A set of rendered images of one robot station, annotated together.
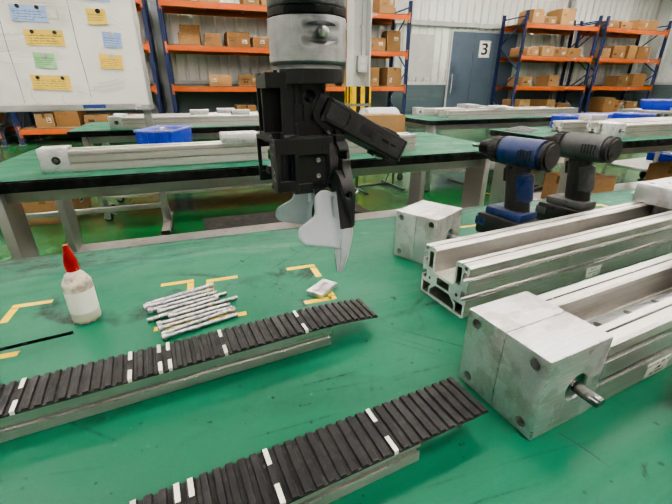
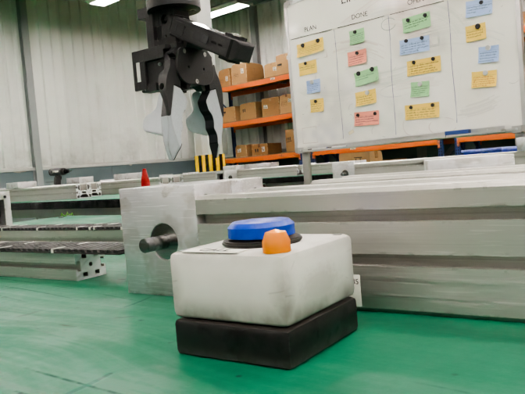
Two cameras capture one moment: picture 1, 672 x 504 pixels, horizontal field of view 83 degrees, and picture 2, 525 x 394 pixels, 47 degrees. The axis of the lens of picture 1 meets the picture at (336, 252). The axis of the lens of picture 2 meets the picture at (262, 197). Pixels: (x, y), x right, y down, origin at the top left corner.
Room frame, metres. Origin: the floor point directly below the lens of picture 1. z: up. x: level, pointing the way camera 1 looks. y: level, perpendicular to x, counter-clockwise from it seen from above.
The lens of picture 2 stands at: (0.11, -0.72, 0.89)
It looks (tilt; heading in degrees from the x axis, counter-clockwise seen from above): 3 degrees down; 60
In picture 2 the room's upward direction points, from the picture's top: 5 degrees counter-clockwise
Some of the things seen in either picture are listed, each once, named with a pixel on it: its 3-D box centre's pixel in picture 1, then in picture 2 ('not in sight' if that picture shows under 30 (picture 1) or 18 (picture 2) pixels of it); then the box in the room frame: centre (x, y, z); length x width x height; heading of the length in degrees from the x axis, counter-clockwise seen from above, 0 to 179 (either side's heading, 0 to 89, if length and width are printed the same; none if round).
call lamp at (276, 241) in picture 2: not in sight; (276, 240); (0.27, -0.45, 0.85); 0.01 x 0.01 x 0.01
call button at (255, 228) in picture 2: not in sight; (262, 235); (0.28, -0.41, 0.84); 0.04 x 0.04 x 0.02
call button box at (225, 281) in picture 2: not in sight; (273, 286); (0.29, -0.41, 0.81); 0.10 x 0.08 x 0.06; 26
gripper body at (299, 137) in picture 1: (304, 132); (173, 48); (0.42, 0.03, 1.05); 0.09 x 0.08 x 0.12; 115
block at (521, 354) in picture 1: (537, 365); (188, 235); (0.32, -0.21, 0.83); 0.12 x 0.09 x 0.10; 26
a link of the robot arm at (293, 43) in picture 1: (308, 46); not in sight; (0.42, 0.03, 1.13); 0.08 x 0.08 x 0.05
